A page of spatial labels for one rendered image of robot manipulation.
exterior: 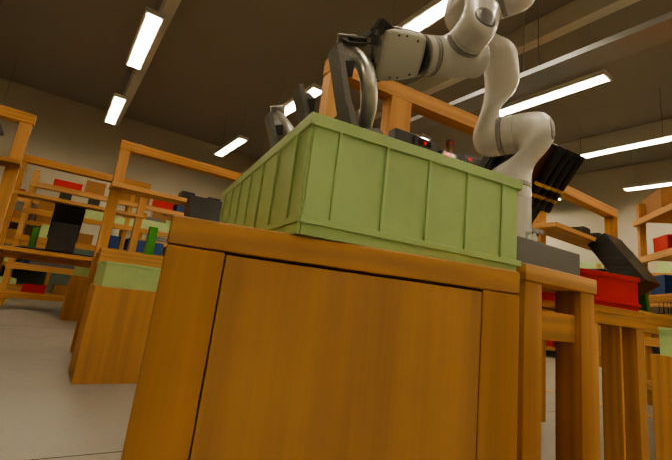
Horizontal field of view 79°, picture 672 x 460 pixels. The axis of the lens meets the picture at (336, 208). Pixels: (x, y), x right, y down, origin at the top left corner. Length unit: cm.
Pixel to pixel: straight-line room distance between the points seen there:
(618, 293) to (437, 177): 120
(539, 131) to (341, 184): 85
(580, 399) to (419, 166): 82
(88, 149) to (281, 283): 1109
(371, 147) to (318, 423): 38
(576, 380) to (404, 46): 92
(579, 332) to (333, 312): 84
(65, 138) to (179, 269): 1109
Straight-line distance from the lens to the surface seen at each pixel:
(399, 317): 59
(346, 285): 56
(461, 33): 91
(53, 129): 1163
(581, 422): 129
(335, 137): 58
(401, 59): 88
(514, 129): 134
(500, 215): 75
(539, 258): 115
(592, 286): 131
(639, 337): 185
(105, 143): 1162
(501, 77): 134
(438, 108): 255
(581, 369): 127
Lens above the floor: 71
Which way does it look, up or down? 13 degrees up
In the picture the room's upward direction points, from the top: 7 degrees clockwise
